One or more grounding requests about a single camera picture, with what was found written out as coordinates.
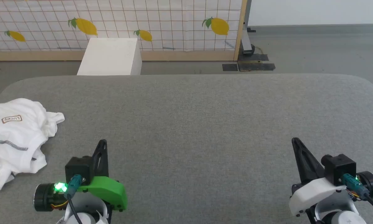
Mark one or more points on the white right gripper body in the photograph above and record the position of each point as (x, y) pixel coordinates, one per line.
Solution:
(314, 193)

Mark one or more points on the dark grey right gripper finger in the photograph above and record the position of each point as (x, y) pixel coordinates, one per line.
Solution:
(314, 168)
(301, 165)

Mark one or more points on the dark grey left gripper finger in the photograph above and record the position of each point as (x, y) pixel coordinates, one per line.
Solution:
(97, 161)
(104, 161)

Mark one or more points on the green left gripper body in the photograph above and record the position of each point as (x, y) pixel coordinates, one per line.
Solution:
(108, 189)

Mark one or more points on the white shirt with LUCKY label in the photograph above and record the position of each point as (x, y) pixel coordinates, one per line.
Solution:
(15, 137)

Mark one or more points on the grey fabric sofa cushion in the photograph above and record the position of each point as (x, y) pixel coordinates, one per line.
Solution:
(205, 124)

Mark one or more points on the white rectangular box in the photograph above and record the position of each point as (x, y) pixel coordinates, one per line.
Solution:
(111, 56)

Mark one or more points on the long black floor tape patch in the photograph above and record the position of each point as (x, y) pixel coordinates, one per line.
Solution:
(258, 67)

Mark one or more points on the small black floor tape patch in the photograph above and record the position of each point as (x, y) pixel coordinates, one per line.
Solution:
(230, 67)

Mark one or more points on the grey metal stand leg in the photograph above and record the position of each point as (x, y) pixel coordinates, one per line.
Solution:
(246, 31)

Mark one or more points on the lemon print grid partition screen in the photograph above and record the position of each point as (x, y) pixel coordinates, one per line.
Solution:
(174, 18)

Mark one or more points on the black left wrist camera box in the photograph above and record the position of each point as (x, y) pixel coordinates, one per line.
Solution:
(79, 169)

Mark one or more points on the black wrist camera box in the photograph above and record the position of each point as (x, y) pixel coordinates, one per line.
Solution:
(338, 168)
(79, 169)

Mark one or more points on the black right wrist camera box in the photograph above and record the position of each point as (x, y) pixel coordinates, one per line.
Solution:
(338, 168)

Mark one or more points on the dark floor base plate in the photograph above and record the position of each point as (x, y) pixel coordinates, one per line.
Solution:
(253, 57)

